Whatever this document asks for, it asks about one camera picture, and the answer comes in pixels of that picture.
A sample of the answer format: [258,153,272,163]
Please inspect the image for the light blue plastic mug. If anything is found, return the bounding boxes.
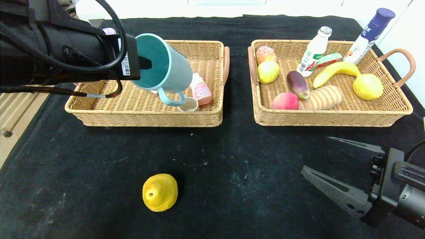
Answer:
[131,33,194,107]

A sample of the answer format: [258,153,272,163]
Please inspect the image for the black left wrist camera cable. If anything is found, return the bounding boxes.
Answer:
[0,0,128,99]

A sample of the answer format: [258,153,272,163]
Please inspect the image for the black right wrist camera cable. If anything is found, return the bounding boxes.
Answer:
[404,139,425,163]

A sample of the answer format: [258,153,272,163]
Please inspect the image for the green and red small box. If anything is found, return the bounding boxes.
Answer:
[314,53,342,69]

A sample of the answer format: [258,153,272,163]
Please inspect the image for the white bottle with blue cap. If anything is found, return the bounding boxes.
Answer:
[343,8,395,65]

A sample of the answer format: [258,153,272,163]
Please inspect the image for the purple eggplant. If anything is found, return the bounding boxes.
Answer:
[287,71,310,100]

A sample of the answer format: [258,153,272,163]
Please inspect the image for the yellow banana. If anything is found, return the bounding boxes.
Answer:
[313,62,362,89]

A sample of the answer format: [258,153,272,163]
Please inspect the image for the yellow green apple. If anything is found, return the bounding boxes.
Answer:
[257,60,280,84]

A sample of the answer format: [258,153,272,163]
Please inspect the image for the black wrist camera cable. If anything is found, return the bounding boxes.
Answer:
[0,0,128,99]
[404,139,425,163]

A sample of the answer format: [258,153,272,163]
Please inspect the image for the white table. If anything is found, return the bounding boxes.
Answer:
[76,0,366,36]

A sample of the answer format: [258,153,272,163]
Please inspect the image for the pink orange pastry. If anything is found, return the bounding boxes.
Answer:
[255,46,277,66]

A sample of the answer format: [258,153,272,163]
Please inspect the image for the yellow pear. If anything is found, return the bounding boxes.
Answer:
[142,174,178,212]

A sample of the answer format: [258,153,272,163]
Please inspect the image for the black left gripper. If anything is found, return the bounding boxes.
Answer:
[82,32,152,82]

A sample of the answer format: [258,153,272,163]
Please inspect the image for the small beige cup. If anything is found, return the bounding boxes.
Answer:
[178,97,199,112]

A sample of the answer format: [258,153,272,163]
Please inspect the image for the gold metal rack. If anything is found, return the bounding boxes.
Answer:
[0,0,78,139]

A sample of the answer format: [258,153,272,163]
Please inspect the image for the black table cloth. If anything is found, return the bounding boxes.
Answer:
[0,15,425,239]

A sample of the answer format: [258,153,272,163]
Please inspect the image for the white milk bottle grey cap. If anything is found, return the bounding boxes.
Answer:
[296,27,332,78]

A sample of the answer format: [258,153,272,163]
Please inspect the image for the red peach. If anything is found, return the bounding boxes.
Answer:
[271,93,299,111]

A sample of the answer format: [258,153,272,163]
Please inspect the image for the large yellow lemon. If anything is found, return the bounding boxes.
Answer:
[353,74,384,101]

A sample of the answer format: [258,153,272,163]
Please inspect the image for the pink plastic bottle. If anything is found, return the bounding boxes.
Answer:
[190,73,213,106]

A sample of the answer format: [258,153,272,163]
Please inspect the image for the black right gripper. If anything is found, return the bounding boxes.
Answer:
[301,136,425,230]

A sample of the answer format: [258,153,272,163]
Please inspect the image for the wicker basket with brown handles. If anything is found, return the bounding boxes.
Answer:
[248,40,416,128]
[64,40,230,128]

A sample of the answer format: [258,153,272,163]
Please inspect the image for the sliced bread loaf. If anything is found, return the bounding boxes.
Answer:
[298,85,343,111]

